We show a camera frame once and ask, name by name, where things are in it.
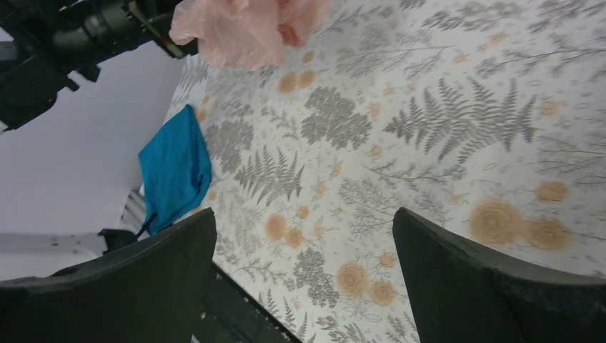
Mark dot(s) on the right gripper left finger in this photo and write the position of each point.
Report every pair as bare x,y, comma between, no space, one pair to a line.
149,291

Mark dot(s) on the pink plastic trash bag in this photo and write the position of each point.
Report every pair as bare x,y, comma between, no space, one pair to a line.
246,34

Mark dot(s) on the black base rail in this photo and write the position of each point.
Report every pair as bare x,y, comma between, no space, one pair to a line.
231,315

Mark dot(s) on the floral patterned table mat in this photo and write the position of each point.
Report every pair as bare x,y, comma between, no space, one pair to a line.
485,117

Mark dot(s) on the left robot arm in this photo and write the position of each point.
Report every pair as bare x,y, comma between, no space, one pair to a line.
51,39

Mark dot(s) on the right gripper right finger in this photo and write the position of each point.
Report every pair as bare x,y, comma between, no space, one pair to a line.
462,291

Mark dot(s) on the bright blue cloth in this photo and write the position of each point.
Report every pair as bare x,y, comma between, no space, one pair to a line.
176,171

